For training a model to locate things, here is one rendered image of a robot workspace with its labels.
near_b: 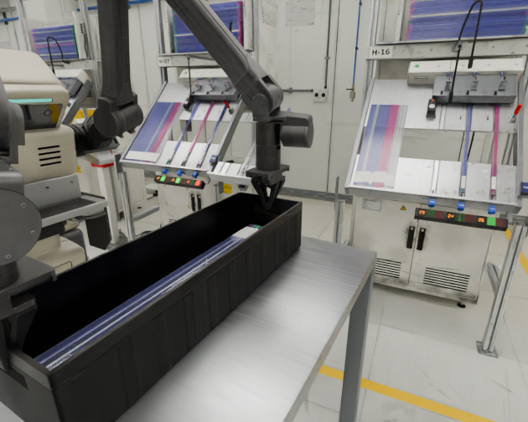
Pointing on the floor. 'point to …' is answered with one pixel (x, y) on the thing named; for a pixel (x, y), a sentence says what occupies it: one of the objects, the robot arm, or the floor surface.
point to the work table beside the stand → (265, 347)
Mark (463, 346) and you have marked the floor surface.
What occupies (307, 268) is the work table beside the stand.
